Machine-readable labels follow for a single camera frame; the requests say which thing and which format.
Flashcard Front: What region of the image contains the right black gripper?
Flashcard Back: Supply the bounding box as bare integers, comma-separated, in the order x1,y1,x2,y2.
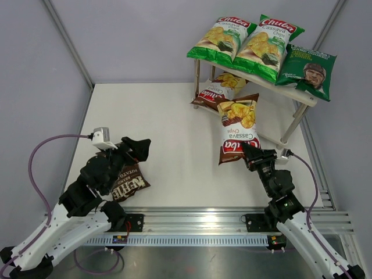
239,142,277,196

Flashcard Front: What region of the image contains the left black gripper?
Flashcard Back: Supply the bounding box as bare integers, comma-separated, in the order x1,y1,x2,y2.
101,137,151,194

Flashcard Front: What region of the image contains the brown Kettle sea salt bag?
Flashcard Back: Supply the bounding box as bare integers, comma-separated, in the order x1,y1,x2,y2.
111,161,150,202

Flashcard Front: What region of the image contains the brown Chuba chips bag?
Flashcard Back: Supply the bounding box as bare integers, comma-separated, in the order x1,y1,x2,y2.
217,94,261,164
191,72,249,111

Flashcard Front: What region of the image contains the dark green Real chips bag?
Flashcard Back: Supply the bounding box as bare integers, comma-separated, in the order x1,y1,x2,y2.
275,44,337,102

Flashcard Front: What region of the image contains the green Chuba cassava chips bag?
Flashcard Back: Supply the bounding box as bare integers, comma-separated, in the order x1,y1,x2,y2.
187,16,257,67

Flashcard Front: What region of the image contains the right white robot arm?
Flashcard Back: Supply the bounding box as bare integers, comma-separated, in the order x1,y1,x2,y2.
242,143,366,278

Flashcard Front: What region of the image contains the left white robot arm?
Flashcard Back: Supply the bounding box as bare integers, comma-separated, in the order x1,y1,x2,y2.
1,137,151,278

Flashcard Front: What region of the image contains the white two-tier shelf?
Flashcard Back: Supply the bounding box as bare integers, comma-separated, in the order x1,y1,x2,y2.
194,59,318,149

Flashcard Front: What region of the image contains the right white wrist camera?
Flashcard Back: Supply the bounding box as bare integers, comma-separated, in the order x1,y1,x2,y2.
276,148,292,165

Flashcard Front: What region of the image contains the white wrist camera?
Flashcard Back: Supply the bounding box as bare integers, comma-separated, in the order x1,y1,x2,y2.
276,148,292,165
89,127,117,151

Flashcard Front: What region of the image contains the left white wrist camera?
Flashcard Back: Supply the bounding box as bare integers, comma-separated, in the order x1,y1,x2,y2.
89,127,117,151

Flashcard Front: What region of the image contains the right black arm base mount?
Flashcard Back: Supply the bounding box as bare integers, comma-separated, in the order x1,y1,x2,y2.
244,213,278,233

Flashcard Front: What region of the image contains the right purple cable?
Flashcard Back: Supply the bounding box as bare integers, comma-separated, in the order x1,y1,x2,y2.
289,153,352,278

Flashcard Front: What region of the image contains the purple cable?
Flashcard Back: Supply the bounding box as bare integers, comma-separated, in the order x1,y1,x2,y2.
1,134,124,276
289,153,352,278

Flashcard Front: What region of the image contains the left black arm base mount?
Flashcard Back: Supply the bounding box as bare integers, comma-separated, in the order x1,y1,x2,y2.
110,214,144,233

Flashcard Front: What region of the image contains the white slotted cable duct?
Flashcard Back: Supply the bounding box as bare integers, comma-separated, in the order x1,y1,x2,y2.
84,234,269,247

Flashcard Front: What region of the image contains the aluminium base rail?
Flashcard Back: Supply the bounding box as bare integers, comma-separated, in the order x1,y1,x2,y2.
124,207,354,234

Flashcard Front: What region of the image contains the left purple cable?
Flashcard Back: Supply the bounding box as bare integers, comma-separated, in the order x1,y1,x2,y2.
1,134,124,276

